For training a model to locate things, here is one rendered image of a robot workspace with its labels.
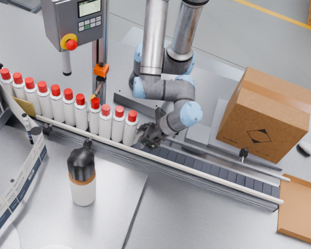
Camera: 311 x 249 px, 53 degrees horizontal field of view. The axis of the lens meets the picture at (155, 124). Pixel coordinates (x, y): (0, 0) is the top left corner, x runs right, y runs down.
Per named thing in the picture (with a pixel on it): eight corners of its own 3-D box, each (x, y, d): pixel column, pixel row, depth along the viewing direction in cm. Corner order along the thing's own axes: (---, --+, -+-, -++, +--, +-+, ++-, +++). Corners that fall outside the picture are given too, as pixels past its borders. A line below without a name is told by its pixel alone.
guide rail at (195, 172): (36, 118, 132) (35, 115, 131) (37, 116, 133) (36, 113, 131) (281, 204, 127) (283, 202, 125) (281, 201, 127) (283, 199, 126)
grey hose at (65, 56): (60, 74, 125) (55, 31, 108) (64, 68, 127) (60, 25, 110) (69, 77, 125) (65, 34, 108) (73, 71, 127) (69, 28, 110)
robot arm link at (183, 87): (166, 70, 110) (165, 97, 105) (197, 73, 111) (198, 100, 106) (163, 83, 117) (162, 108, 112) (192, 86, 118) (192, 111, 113)
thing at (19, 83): (17, 110, 135) (6, 77, 119) (23, 102, 138) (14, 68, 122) (28, 114, 135) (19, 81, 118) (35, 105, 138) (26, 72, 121)
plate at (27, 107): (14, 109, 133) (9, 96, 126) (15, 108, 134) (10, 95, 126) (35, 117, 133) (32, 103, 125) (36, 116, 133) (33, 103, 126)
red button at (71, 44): (62, 38, 98) (67, 44, 97) (73, 34, 100) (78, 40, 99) (63, 48, 101) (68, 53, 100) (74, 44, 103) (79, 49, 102)
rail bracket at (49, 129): (44, 142, 134) (40, 125, 124) (51, 130, 138) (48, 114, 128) (51, 144, 134) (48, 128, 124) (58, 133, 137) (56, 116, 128)
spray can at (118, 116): (109, 141, 133) (110, 111, 117) (113, 131, 136) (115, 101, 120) (120, 144, 133) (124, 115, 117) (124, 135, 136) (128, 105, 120)
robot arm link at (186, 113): (204, 103, 107) (205, 125, 103) (182, 114, 115) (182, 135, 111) (187, 94, 103) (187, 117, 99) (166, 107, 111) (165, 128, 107)
